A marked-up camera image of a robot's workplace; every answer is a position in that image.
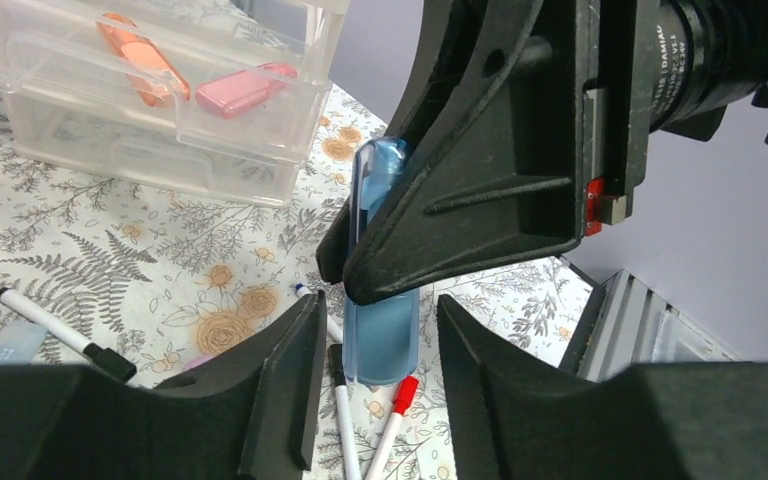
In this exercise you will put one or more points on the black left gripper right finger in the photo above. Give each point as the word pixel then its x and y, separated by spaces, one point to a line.
pixel 512 416

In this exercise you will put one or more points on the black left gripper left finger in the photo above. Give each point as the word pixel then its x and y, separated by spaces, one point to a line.
pixel 249 413

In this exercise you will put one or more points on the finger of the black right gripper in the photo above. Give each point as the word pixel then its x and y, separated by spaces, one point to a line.
pixel 435 72
pixel 498 178

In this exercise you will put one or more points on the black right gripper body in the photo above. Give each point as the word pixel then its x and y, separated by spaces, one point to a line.
pixel 672 66

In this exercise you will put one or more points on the white plastic drawer unit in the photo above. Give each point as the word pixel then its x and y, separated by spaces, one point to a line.
pixel 71 103

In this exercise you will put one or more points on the orange highlighter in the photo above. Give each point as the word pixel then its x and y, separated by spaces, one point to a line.
pixel 162 81

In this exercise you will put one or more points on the pink purple highlighter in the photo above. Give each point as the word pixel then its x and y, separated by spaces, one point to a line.
pixel 197 362

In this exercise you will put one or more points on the black cap marker right group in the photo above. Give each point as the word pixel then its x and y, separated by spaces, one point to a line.
pixel 345 424

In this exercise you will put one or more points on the blue cap marker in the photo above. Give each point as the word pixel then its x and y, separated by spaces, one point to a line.
pixel 334 330

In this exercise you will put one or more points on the red cap marker upper right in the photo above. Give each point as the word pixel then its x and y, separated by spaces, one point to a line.
pixel 402 401

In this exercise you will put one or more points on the black cap whiteboard marker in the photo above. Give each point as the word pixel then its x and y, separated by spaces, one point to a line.
pixel 104 359

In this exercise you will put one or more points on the floral table cloth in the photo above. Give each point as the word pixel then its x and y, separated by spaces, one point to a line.
pixel 166 278

